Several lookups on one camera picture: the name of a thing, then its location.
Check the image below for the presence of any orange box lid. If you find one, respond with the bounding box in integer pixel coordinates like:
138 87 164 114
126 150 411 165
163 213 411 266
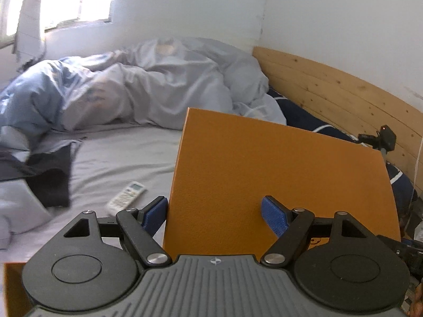
163 108 400 257

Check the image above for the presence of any white remote control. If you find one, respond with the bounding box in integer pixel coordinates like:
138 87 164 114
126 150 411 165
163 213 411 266
105 181 146 216

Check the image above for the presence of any black garment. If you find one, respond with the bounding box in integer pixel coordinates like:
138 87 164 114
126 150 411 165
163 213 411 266
1 143 74 208

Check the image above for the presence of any navy printed pillow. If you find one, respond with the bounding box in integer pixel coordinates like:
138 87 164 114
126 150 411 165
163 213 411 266
267 86 419 218

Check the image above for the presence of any light blue jacket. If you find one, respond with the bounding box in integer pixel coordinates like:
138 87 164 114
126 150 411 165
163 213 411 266
1 126 52 250

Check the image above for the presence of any wooden headboard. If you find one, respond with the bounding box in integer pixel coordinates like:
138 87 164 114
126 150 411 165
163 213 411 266
252 46 422 192

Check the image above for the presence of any grey blue duvet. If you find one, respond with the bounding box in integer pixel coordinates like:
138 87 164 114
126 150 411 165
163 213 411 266
1 37 286 144

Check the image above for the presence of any orange cardboard box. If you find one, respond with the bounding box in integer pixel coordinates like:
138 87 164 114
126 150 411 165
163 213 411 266
3 263 32 317

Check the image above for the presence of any white curtain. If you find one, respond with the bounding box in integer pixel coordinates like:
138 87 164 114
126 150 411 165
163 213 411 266
12 0 45 67

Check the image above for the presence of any black tripod camera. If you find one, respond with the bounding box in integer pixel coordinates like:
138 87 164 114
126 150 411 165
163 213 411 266
356 124 397 160

